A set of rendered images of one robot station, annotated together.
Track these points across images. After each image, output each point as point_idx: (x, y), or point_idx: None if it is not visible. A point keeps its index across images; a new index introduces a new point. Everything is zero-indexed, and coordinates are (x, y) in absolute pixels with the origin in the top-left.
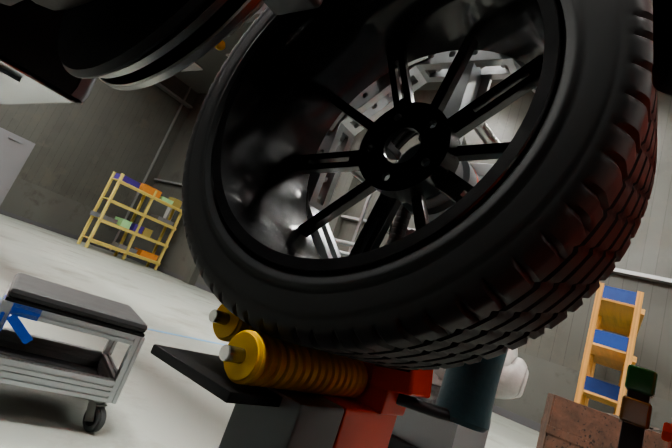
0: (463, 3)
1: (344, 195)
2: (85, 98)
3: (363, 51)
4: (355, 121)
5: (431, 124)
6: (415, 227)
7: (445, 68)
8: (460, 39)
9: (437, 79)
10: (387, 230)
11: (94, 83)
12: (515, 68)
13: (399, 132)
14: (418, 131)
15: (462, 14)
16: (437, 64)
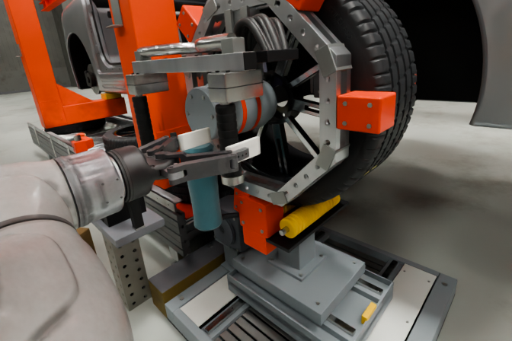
0: (273, 16)
1: (303, 130)
2: (470, 121)
3: None
4: (314, 74)
5: (270, 81)
6: (264, 135)
7: (260, 8)
8: (263, 11)
9: (259, 5)
10: (274, 141)
11: (475, 110)
12: (222, 16)
13: (284, 87)
14: (276, 87)
15: (271, 14)
16: (267, 7)
